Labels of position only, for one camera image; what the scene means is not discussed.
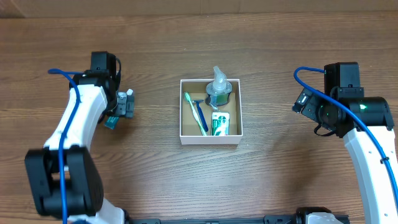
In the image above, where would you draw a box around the red green toothpaste tube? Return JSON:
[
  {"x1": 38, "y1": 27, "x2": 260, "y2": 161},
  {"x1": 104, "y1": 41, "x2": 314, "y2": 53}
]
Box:
[{"x1": 103, "y1": 88, "x2": 134, "y2": 130}]

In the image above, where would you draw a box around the green white toothbrush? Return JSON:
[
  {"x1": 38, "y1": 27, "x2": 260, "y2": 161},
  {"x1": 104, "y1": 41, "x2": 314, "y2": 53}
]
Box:
[{"x1": 183, "y1": 92, "x2": 206, "y2": 136}]

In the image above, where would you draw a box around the blue disposable razor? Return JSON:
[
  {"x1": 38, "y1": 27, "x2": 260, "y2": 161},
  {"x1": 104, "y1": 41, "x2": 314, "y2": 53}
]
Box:
[{"x1": 193, "y1": 100, "x2": 208, "y2": 133}]

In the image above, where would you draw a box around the clear soap pump bottle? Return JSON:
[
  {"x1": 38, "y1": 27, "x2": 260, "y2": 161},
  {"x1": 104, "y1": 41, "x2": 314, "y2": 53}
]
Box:
[{"x1": 205, "y1": 66, "x2": 233, "y2": 107}]

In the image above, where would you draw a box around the green white packet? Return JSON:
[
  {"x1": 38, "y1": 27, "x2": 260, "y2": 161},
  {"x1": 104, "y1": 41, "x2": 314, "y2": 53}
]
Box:
[{"x1": 210, "y1": 105, "x2": 230, "y2": 136}]

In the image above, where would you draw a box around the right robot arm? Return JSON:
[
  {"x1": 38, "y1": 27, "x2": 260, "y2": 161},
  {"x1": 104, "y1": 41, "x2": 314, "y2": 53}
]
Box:
[{"x1": 292, "y1": 86, "x2": 397, "y2": 223}]

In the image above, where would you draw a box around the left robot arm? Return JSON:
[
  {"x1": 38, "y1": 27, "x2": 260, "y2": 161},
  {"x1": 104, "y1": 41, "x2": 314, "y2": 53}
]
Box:
[{"x1": 24, "y1": 68, "x2": 130, "y2": 223}]

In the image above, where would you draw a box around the white cardboard box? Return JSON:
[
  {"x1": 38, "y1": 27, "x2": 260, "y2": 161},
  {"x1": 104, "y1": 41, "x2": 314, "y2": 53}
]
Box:
[{"x1": 179, "y1": 79, "x2": 243, "y2": 145}]

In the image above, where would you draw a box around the right blue cable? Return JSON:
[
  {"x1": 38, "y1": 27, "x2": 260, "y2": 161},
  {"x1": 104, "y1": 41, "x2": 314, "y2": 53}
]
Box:
[{"x1": 293, "y1": 66, "x2": 398, "y2": 200}]

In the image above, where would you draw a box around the blue cable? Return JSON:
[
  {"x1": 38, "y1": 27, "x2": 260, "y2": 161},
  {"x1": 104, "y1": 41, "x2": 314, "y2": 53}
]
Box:
[
  {"x1": 293, "y1": 66, "x2": 398, "y2": 200},
  {"x1": 47, "y1": 68, "x2": 82, "y2": 224}
]

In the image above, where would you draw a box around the left blue cable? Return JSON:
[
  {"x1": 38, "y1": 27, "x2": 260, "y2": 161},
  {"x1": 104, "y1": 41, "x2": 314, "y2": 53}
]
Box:
[{"x1": 47, "y1": 68, "x2": 82, "y2": 224}]

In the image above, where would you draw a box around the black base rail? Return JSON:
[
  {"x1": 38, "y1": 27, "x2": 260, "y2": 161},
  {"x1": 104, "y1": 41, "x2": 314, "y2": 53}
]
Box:
[{"x1": 129, "y1": 214, "x2": 305, "y2": 224}]

